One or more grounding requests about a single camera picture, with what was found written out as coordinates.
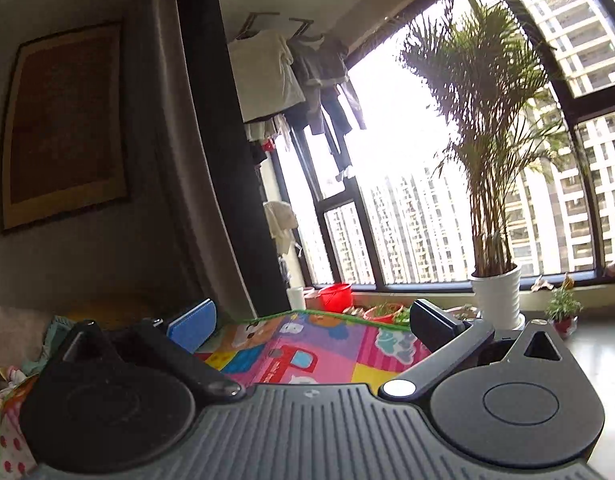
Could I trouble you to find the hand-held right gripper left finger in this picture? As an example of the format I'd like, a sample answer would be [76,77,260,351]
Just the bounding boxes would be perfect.
[48,299,246,403]

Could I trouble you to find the framed brown wall picture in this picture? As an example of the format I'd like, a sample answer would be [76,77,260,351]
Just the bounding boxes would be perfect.
[0,22,131,233]

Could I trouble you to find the grey curtain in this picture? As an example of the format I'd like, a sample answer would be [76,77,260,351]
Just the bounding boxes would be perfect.
[122,0,258,321]

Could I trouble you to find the hanging white cloth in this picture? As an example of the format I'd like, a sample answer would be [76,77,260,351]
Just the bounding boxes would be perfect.
[264,201,298,256]

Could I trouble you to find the tall palm plant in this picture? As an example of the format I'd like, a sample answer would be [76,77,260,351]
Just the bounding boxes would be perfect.
[397,0,583,278]

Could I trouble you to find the black window frame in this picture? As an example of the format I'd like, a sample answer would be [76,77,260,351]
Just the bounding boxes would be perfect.
[258,0,615,293]

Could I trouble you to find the hanging dark clothes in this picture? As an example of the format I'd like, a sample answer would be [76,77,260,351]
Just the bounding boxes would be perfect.
[288,35,365,181]

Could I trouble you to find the hanging white garment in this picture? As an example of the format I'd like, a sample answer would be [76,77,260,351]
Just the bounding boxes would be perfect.
[228,30,306,123]

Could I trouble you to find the small plant in red pot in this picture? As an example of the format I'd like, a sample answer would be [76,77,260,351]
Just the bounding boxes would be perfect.
[545,285,583,336]

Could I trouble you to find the red bucket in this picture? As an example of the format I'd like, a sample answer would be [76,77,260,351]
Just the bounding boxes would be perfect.
[317,283,353,313]

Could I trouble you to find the mustard yellow cushion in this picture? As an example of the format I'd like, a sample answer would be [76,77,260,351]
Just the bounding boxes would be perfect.
[70,299,158,332]

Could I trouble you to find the colourful cartoon play mat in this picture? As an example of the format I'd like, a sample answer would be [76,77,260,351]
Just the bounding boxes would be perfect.
[0,310,433,480]

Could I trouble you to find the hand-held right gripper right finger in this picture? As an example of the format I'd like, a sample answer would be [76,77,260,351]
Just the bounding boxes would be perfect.
[378,299,575,403]

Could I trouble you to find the red basin with greens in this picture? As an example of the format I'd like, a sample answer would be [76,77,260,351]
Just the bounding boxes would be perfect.
[362,302,411,323]

